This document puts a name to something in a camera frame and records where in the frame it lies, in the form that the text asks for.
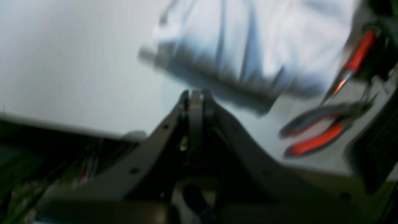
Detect white t-shirt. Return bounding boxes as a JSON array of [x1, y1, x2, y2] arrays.
[[138, 0, 359, 100]]

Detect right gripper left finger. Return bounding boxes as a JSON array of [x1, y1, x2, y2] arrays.
[[36, 91, 203, 224]]

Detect orange handled screwdriver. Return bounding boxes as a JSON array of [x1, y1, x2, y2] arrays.
[[320, 28, 377, 107]]

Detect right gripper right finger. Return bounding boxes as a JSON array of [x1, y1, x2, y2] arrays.
[[203, 90, 372, 224]]

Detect orange grey pliers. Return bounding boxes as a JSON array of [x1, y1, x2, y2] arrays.
[[279, 100, 373, 158]]

